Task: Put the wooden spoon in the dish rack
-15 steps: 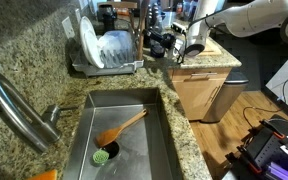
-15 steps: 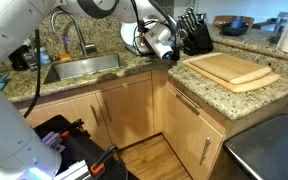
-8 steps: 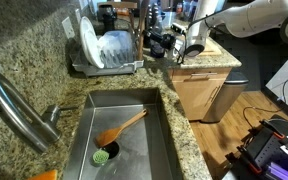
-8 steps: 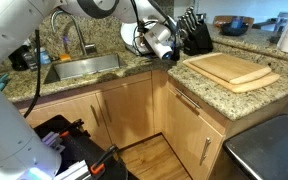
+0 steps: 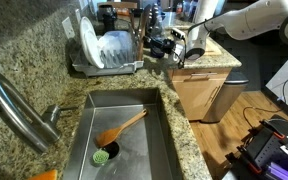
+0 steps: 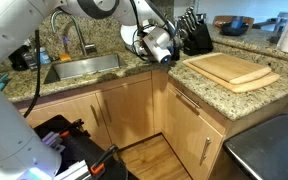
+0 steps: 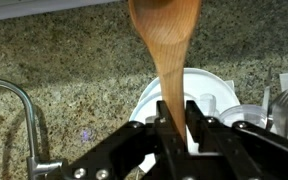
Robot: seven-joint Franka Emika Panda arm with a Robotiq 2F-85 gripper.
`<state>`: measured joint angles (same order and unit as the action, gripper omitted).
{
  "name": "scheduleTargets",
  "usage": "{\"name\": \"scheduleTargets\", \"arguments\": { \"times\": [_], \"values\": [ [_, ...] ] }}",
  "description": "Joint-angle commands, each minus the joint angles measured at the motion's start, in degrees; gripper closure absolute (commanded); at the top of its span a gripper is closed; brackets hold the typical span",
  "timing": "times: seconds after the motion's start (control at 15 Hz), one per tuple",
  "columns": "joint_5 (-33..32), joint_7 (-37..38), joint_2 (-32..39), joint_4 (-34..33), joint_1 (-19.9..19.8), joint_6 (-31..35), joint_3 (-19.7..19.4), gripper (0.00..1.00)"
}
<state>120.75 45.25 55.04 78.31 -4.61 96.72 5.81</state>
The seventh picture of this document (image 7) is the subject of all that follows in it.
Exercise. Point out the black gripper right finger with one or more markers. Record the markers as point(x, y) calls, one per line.
point(250, 153)

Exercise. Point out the white plate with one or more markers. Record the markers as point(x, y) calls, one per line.
point(204, 83)

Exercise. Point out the white dish rack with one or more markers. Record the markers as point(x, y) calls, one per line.
point(284, 110)

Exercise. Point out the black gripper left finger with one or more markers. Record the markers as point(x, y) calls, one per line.
point(134, 153)

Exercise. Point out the clear plastic container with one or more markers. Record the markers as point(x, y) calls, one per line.
point(247, 113)

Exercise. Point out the steel kitchen faucet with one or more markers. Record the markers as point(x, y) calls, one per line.
point(32, 133)

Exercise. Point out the wooden spoon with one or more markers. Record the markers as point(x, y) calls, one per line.
point(165, 33)

